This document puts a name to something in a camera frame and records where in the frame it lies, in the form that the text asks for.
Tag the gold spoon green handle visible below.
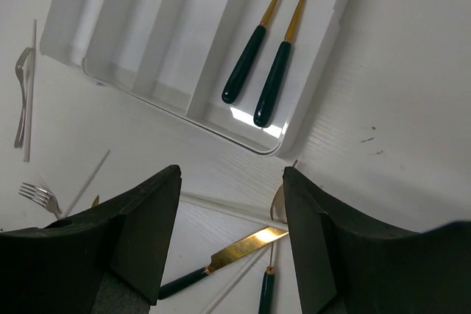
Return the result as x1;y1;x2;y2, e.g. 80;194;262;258
221;0;279;104
253;0;306;127

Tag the gold knife green handle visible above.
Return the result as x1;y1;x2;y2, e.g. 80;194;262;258
157;226;288;300
91;195;99;207

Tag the silver fork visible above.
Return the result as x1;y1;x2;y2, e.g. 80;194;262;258
14;47;32;149
18;182;62;220

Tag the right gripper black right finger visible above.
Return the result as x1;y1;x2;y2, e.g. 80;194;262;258
283;167;470;313

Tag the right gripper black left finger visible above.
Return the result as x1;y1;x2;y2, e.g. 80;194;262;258
1;165;182;313

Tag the gold fork green handle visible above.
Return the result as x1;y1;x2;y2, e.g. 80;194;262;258
257;161;299;314

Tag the white cutlery tray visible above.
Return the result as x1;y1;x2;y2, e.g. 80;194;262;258
40;0;348;157

